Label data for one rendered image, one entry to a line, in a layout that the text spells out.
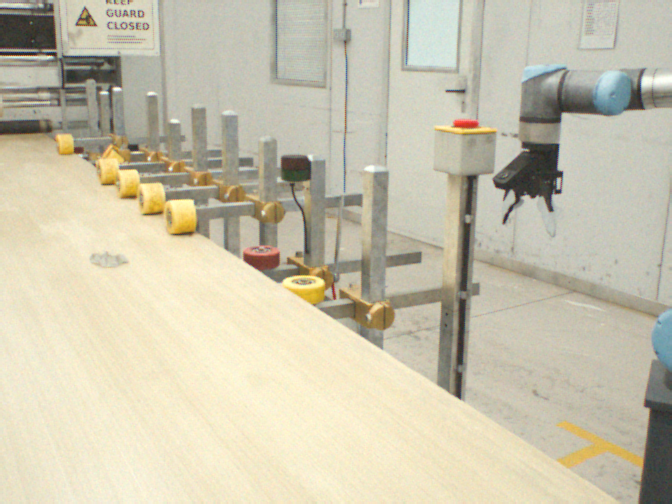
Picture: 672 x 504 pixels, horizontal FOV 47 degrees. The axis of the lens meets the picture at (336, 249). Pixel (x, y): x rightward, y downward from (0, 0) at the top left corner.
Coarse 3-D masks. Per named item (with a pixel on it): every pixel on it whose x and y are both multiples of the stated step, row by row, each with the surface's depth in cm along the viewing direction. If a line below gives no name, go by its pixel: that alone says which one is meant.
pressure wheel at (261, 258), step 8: (248, 248) 171; (256, 248) 172; (264, 248) 170; (272, 248) 171; (248, 256) 167; (256, 256) 166; (264, 256) 166; (272, 256) 167; (248, 264) 168; (256, 264) 167; (264, 264) 167; (272, 264) 168
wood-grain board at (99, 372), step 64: (0, 192) 233; (64, 192) 235; (0, 256) 164; (64, 256) 165; (128, 256) 166; (192, 256) 166; (0, 320) 127; (64, 320) 127; (128, 320) 128; (192, 320) 128; (256, 320) 128; (320, 320) 129; (0, 384) 103; (64, 384) 103; (128, 384) 104; (192, 384) 104; (256, 384) 104; (320, 384) 105; (384, 384) 105; (0, 448) 87; (64, 448) 87; (128, 448) 87; (192, 448) 88; (256, 448) 88; (320, 448) 88; (384, 448) 88; (448, 448) 88; (512, 448) 89
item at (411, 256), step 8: (360, 256) 184; (392, 256) 185; (400, 256) 187; (408, 256) 188; (416, 256) 189; (328, 264) 177; (344, 264) 179; (352, 264) 181; (360, 264) 182; (392, 264) 186; (400, 264) 187; (408, 264) 188; (264, 272) 170; (272, 272) 171; (280, 272) 172; (288, 272) 173; (296, 272) 174; (344, 272) 180; (352, 272) 181; (280, 280) 172
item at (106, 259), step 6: (108, 252) 161; (90, 258) 162; (96, 258) 159; (102, 258) 159; (108, 258) 158; (114, 258) 160; (120, 258) 161; (126, 258) 161; (102, 264) 158; (108, 264) 158; (114, 264) 158
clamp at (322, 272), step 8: (288, 256) 179; (288, 264) 179; (296, 264) 175; (304, 264) 173; (304, 272) 172; (312, 272) 170; (320, 272) 169; (328, 272) 170; (328, 280) 170; (328, 288) 171
